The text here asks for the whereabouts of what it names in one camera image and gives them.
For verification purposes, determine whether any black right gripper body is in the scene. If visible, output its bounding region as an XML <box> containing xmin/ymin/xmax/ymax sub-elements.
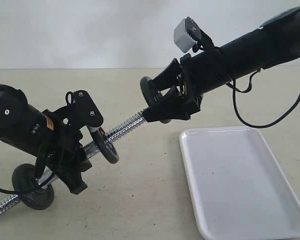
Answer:
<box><xmin>180</xmin><ymin>47</ymin><xmax>232</xmax><ymax>117</ymax></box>

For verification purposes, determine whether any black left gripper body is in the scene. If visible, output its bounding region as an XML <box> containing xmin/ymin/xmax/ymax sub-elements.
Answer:
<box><xmin>41</xmin><ymin>106</ymin><xmax>92</xmax><ymax>176</ymax></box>

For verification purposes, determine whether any chrome dumbbell bar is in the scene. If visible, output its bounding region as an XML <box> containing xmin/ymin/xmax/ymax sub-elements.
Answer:
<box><xmin>0</xmin><ymin>111</ymin><xmax>146</xmax><ymax>216</ymax></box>

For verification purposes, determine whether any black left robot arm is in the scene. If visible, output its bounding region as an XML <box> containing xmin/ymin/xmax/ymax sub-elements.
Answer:
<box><xmin>0</xmin><ymin>83</ymin><xmax>92</xmax><ymax>195</ymax></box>

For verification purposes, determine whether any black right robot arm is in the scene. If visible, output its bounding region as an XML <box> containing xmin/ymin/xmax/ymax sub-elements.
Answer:
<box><xmin>140</xmin><ymin>6</ymin><xmax>300</xmax><ymax>122</ymax></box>

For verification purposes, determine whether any white rectangular tray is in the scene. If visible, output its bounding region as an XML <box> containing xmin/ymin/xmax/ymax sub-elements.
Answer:
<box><xmin>179</xmin><ymin>126</ymin><xmax>300</xmax><ymax>240</ymax></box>

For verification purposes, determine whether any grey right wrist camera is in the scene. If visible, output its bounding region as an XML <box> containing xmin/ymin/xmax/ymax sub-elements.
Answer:
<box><xmin>173</xmin><ymin>16</ymin><xmax>215</xmax><ymax>53</ymax></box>

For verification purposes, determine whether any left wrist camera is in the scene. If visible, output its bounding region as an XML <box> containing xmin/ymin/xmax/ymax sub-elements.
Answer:
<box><xmin>65</xmin><ymin>90</ymin><xmax>104</xmax><ymax>133</ymax></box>

